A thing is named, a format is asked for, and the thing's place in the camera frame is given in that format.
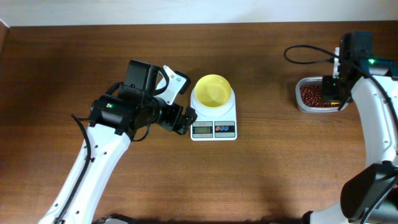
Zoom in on clear plastic food container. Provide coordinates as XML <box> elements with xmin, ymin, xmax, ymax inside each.
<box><xmin>295</xmin><ymin>75</ymin><xmax>340</xmax><ymax>113</ymax></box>

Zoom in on white digital kitchen scale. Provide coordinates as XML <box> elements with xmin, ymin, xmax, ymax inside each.
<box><xmin>190</xmin><ymin>88</ymin><xmax>238</xmax><ymax>141</ymax></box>

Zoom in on yellow plastic bowl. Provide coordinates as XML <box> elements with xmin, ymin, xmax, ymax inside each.
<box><xmin>194</xmin><ymin>74</ymin><xmax>232</xmax><ymax>108</ymax></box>

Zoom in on red azuki beans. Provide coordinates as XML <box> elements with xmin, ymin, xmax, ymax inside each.
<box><xmin>300</xmin><ymin>85</ymin><xmax>339</xmax><ymax>108</ymax></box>

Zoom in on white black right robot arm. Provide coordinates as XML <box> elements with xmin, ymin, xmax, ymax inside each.
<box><xmin>302</xmin><ymin>32</ymin><xmax>397</xmax><ymax>223</ymax></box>

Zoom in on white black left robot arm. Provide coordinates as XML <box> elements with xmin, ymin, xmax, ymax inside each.
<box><xmin>39</xmin><ymin>60</ymin><xmax>197</xmax><ymax>223</ymax></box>

